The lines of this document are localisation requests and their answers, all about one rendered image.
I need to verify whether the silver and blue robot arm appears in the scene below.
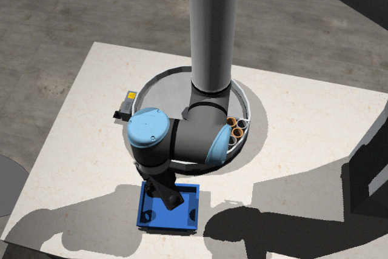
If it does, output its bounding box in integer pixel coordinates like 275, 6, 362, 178
127, 0, 388, 210

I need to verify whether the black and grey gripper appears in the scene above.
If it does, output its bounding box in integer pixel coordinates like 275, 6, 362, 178
135, 165, 176, 198

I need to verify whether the grey round turntable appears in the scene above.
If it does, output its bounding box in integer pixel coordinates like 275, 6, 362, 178
113, 65, 251, 175

